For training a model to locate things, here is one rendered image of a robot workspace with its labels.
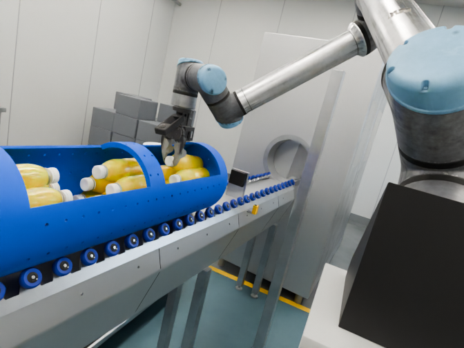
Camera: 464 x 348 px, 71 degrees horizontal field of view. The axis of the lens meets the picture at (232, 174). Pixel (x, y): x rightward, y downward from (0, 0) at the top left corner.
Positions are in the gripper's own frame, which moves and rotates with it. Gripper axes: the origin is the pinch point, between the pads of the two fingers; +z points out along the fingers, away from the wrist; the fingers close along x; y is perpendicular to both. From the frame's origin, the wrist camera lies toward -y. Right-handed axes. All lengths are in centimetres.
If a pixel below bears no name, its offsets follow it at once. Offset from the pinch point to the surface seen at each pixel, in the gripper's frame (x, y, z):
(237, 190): -2, 62, 20
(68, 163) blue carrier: 11.7, -32.7, 1.8
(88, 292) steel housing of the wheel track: -14, -42, 28
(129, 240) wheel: -11.4, -27.4, 19.1
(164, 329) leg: 6, 31, 95
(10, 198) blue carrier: -13, -63, -1
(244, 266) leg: 5, 130, 96
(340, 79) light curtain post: -37, 76, -48
